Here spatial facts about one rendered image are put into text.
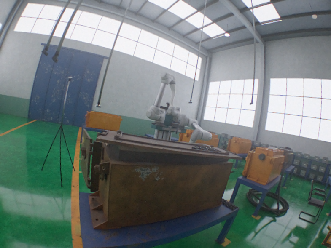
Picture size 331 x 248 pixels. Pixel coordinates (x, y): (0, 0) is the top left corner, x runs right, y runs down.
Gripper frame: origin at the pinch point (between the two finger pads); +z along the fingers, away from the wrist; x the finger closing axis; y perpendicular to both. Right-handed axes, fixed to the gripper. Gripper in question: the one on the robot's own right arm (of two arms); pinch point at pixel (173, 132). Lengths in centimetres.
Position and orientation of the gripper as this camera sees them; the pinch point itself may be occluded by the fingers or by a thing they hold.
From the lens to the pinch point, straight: 224.5
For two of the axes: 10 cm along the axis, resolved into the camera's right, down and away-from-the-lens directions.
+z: -1.9, 9.8, 0.4
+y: -5.6, -1.4, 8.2
